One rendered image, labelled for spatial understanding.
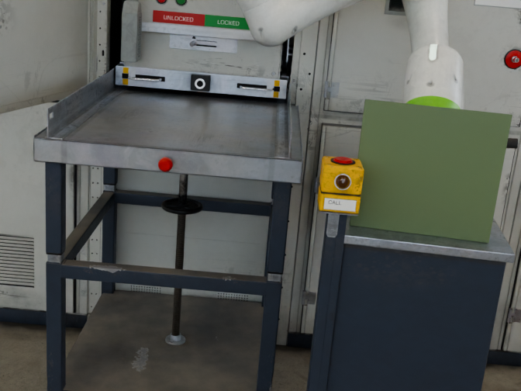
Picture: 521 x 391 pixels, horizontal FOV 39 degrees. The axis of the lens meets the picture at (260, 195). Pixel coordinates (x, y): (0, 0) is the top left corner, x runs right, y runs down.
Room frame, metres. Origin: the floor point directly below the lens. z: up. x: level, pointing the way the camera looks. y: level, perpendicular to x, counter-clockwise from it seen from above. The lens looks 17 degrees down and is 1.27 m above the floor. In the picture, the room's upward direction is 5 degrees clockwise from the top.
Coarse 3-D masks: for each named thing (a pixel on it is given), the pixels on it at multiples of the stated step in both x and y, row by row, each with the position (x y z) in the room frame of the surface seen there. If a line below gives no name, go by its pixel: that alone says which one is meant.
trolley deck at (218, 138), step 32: (128, 96) 2.24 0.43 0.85; (160, 96) 2.28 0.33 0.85; (96, 128) 1.78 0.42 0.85; (128, 128) 1.81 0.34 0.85; (160, 128) 1.84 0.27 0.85; (192, 128) 1.87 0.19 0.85; (224, 128) 1.91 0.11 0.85; (256, 128) 1.94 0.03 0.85; (64, 160) 1.64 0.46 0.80; (96, 160) 1.64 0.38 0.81; (128, 160) 1.64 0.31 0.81; (192, 160) 1.64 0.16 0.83; (224, 160) 1.64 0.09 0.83; (256, 160) 1.64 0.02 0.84; (288, 160) 1.64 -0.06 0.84
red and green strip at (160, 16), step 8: (160, 16) 2.33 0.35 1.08; (168, 16) 2.33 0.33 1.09; (176, 16) 2.33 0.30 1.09; (184, 16) 2.33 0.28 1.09; (192, 16) 2.33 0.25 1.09; (200, 16) 2.33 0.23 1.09; (208, 16) 2.33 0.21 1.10; (216, 16) 2.33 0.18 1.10; (224, 16) 2.33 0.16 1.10; (192, 24) 2.33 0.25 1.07; (200, 24) 2.33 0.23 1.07; (208, 24) 2.33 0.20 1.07; (216, 24) 2.33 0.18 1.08; (224, 24) 2.33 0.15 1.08; (232, 24) 2.33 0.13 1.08; (240, 24) 2.33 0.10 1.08
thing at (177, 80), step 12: (120, 72) 2.32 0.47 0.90; (144, 72) 2.32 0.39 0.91; (156, 72) 2.32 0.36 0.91; (168, 72) 2.32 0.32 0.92; (180, 72) 2.32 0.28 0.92; (192, 72) 2.32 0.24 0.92; (120, 84) 2.32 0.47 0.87; (144, 84) 2.32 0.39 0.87; (156, 84) 2.32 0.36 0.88; (168, 84) 2.32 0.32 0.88; (180, 84) 2.32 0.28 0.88; (216, 84) 2.31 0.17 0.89; (228, 84) 2.31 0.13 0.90; (240, 84) 2.32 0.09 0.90; (252, 84) 2.31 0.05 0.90; (264, 84) 2.31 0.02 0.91; (264, 96) 2.31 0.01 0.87
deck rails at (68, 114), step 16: (96, 80) 2.09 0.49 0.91; (112, 80) 2.30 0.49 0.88; (80, 96) 1.92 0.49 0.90; (96, 96) 2.09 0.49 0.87; (112, 96) 2.19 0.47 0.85; (288, 96) 2.19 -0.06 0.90; (48, 112) 1.64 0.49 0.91; (64, 112) 1.77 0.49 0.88; (80, 112) 1.92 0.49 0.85; (288, 112) 2.00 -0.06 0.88; (48, 128) 1.64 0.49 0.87; (64, 128) 1.74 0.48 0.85; (288, 128) 1.84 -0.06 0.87; (288, 144) 1.70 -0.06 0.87
